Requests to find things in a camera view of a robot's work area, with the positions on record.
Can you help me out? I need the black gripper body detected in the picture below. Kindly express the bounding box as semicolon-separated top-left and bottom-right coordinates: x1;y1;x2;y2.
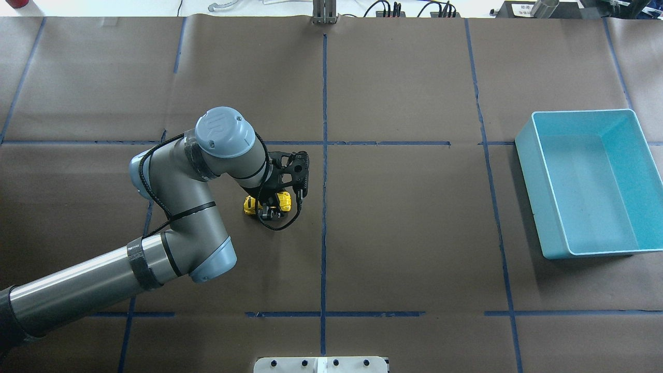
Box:
253;179;283;206

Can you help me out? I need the yellow beetle toy car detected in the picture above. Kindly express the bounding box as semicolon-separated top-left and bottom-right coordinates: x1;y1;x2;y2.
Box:
242;191;292;217

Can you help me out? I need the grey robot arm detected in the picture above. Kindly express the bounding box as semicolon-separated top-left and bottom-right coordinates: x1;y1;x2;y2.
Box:
2;107;279;357

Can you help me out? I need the orange black power strip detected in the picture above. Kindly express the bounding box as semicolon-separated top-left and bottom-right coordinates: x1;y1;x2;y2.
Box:
375;1;407;18

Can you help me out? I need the black box under cup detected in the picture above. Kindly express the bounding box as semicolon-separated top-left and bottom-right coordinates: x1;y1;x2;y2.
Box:
489;1;582;19

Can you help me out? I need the red fire extinguisher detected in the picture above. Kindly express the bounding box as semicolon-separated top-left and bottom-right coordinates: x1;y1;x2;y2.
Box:
5;0;31;9

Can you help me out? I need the turquoise plastic bin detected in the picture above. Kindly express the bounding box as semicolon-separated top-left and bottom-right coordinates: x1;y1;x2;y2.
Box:
515;109;662;260

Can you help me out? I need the metal cup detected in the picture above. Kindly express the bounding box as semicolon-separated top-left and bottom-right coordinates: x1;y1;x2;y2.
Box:
530;0;560;19

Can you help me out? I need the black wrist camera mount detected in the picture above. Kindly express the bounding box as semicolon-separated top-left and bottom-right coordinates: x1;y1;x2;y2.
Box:
268;151;310;200

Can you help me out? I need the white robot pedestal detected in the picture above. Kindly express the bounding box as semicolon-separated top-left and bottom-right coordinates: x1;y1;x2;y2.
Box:
253;356;390;372

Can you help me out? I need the aluminium frame post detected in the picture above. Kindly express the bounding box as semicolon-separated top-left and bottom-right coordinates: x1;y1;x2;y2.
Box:
311;0;338;24

